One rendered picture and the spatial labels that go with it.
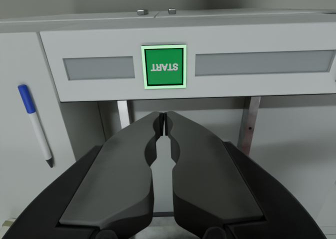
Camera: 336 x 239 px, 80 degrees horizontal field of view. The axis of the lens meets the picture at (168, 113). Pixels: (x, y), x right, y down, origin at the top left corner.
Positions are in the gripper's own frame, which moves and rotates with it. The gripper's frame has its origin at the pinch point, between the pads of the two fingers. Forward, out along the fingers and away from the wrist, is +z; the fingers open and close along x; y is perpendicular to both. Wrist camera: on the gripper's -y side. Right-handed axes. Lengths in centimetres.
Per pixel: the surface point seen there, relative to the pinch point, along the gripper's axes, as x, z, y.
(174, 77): 1.3, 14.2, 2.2
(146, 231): -7, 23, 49
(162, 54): -0.2, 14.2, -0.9
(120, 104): -9.4, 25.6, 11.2
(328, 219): 53, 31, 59
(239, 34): 9.3, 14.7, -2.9
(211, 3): 25, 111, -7
